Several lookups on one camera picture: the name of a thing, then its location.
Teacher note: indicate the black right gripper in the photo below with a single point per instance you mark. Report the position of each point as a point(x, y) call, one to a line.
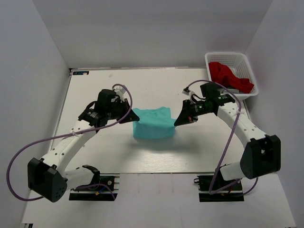
point(186, 116)

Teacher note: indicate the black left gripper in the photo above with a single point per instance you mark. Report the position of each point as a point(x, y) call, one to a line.
point(131, 117)

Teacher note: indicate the teal t shirt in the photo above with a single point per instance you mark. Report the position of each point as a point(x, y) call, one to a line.
point(153, 124)

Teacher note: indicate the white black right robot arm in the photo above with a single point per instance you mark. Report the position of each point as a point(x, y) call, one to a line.
point(262, 152)

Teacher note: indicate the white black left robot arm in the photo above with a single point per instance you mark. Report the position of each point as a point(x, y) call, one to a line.
point(49, 176)

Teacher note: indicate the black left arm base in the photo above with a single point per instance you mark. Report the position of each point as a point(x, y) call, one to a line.
point(104, 189)

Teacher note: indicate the grey t shirt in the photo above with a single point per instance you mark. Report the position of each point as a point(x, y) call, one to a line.
point(229, 90)

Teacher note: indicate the red t shirt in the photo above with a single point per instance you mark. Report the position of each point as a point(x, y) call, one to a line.
point(223, 75)

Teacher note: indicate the dark label sticker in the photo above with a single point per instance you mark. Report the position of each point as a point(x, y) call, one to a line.
point(80, 73)

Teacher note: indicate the white plastic basket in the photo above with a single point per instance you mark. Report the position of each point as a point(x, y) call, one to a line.
point(238, 64)

